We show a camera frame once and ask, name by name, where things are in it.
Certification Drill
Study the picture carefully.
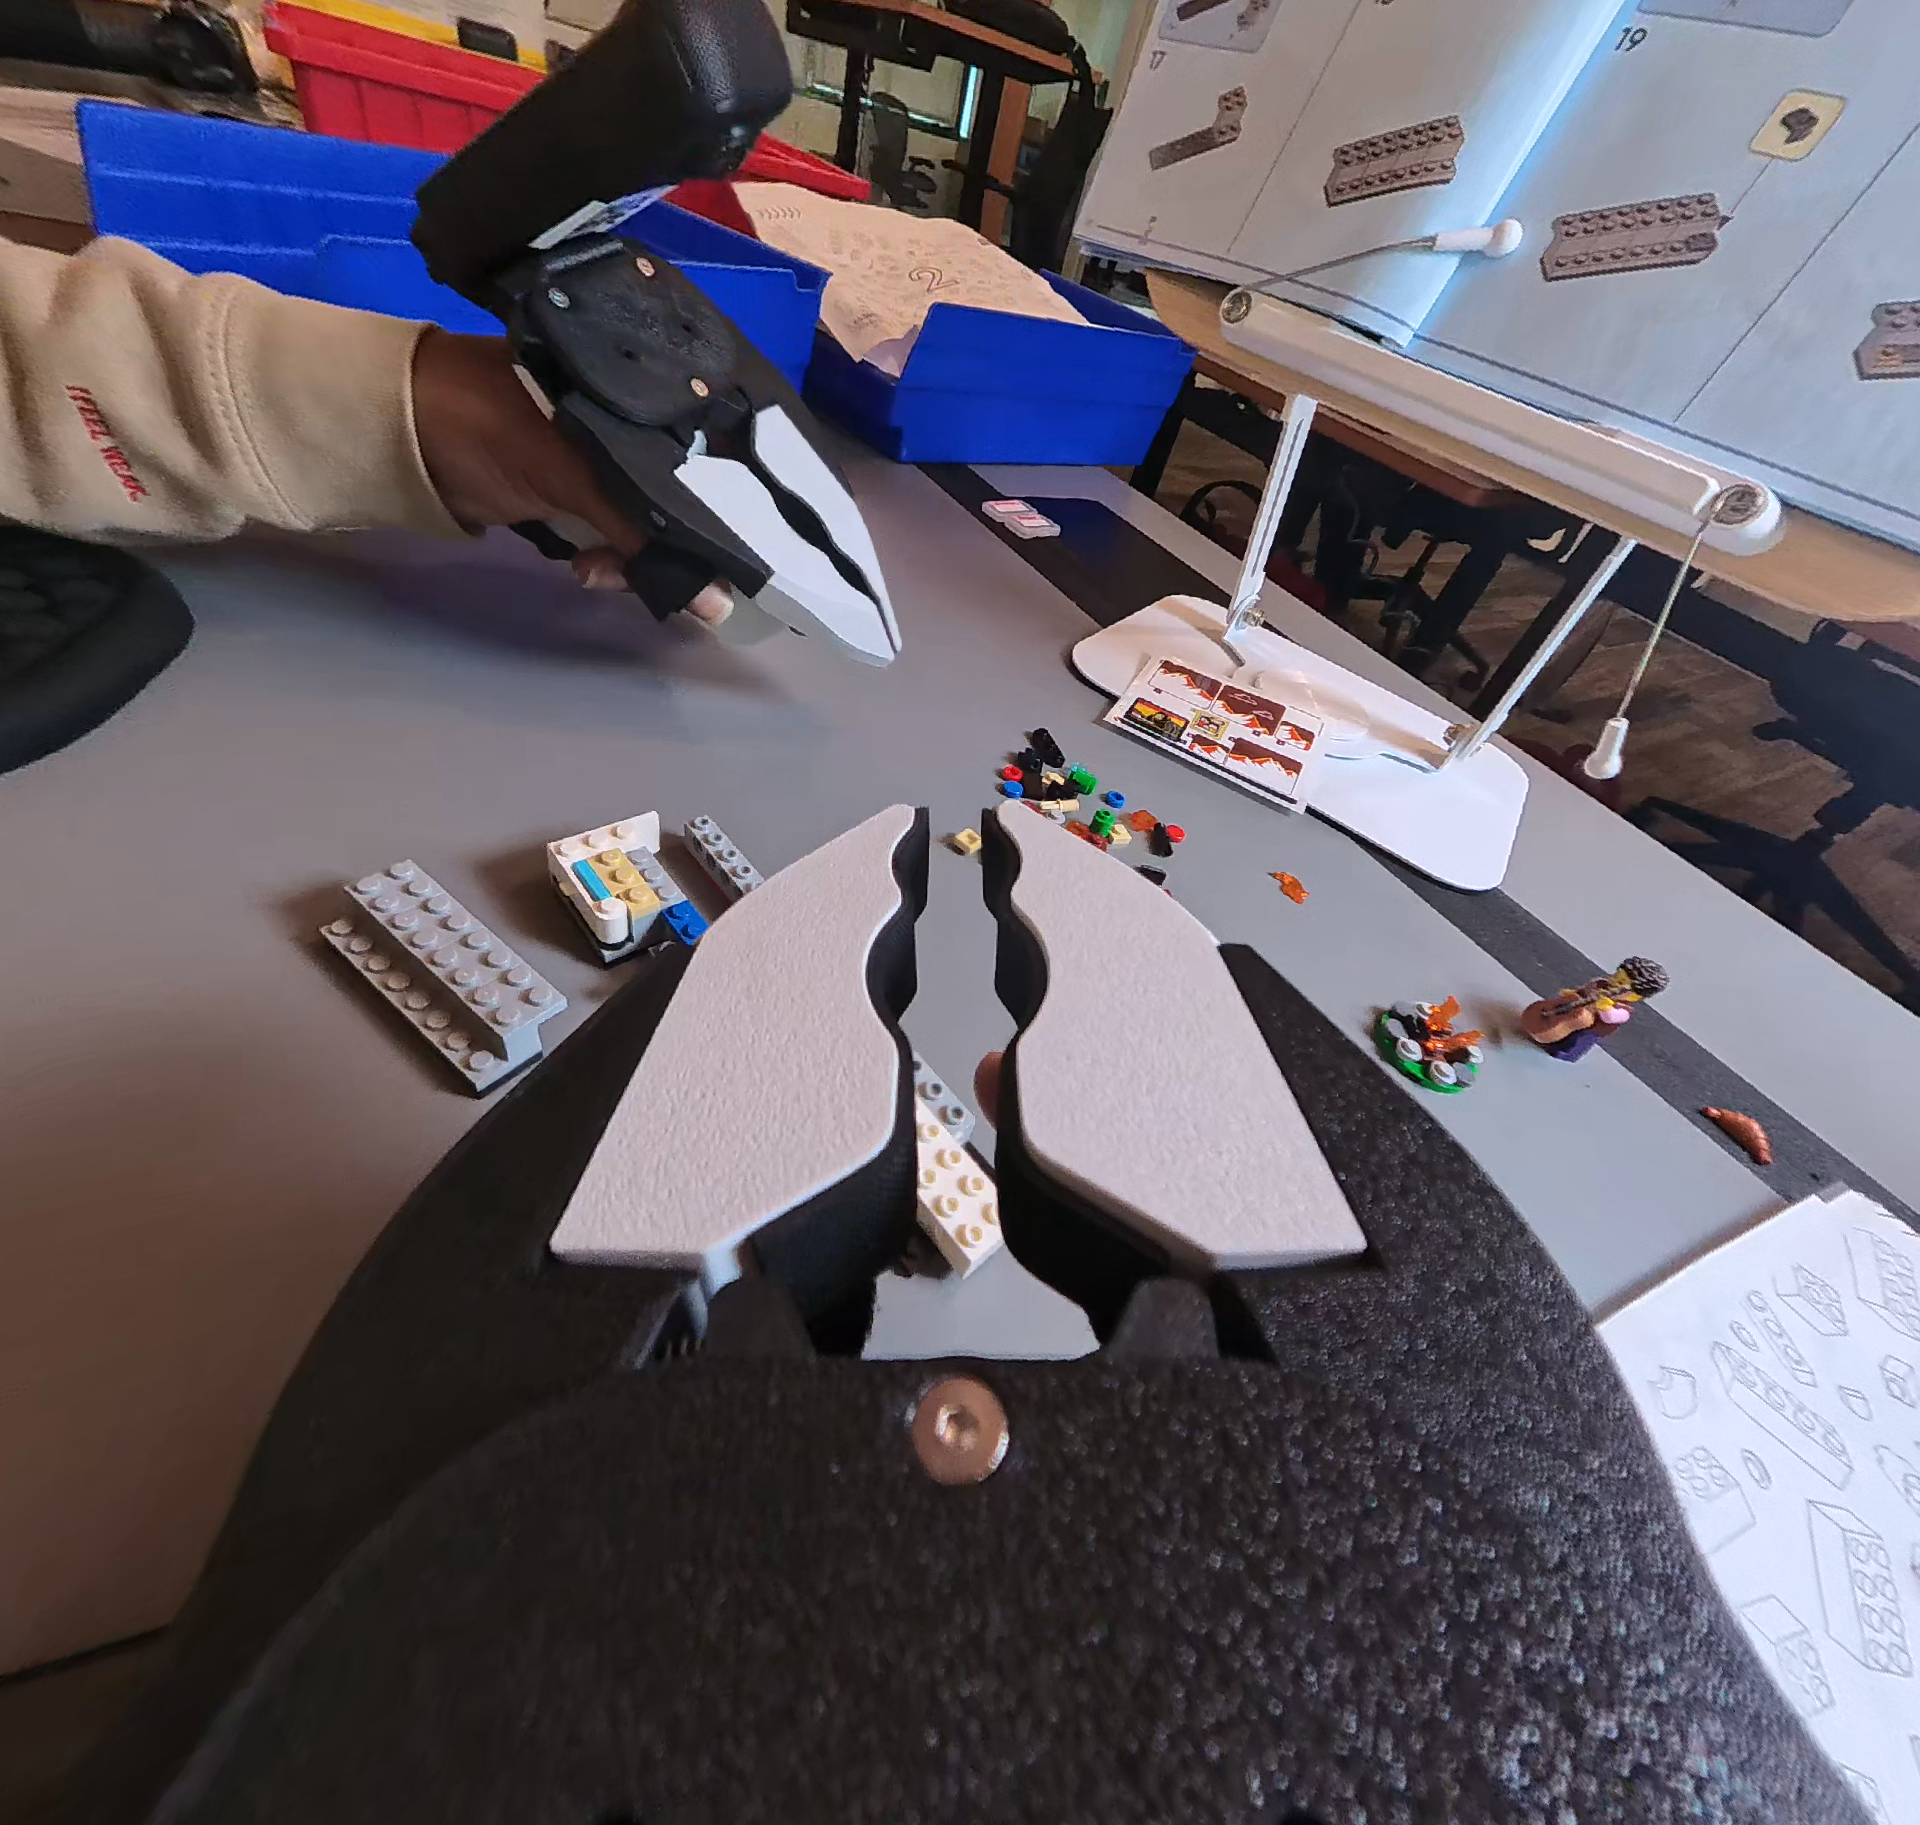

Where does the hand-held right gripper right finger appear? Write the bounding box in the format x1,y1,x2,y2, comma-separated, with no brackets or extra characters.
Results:
977,801,1370,1274

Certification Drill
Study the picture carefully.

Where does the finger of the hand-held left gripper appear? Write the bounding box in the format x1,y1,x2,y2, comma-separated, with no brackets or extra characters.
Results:
671,448,897,663
745,403,906,660

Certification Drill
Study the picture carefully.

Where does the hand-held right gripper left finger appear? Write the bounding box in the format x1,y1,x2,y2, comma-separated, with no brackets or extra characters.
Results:
548,802,931,1279

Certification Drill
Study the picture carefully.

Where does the grey lego plate assembly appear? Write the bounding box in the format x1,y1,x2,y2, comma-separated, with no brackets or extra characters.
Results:
317,861,572,1098

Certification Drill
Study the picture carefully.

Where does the person's left forearm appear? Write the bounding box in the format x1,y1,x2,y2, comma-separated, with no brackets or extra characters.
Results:
0,233,469,545

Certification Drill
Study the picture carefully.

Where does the lego vehicle chassis build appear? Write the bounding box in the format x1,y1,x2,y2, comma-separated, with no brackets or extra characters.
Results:
543,808,1007,1282

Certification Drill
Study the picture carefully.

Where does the lego campfire build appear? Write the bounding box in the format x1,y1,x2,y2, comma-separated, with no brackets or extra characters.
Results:
1371,995,1487,1097

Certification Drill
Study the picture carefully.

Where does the pile of small lego pieces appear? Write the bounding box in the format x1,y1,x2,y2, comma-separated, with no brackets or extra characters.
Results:
995,725,1312,907

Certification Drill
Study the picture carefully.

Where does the lego sticker sheet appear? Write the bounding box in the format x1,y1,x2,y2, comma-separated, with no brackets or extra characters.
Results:
1104,653,1325,814

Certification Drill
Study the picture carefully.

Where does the lego minifigure with guitar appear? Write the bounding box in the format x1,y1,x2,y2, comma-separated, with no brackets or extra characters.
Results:
1518,956,1671,1064

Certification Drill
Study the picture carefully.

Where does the lego instruction booklet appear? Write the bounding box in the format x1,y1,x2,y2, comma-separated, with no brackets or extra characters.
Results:
1071,0,1920,554

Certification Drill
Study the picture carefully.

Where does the person's left hand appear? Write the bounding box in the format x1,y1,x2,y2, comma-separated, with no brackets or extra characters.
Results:
413,334,737,632

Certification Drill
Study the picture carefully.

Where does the blue plastic bin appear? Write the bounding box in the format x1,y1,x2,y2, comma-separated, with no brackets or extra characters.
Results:
73,95,829,390
802,267,1200,465

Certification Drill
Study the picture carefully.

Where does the red plastic bin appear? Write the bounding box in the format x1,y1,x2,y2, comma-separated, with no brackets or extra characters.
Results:
261,0,875,228

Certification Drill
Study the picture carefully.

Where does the numbered paper bag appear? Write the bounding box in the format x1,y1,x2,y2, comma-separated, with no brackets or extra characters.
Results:
731,177,1085,377

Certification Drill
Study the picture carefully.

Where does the wooden standing desk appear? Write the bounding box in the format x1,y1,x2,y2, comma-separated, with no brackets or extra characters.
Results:
761,0,1116,273

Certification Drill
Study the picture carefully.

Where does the white book stand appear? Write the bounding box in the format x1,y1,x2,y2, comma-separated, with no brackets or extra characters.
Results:
1068,267,1920,896

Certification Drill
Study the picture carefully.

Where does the black bag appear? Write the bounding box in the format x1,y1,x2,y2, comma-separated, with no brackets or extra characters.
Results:
941,0,1085,59

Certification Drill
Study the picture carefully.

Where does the brick print paper bag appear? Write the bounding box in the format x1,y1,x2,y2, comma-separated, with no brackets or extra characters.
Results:
1593,1187,1920,1825

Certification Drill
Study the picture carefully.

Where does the black chair armrest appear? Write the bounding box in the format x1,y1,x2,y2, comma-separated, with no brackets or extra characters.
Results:
0,523,197,779

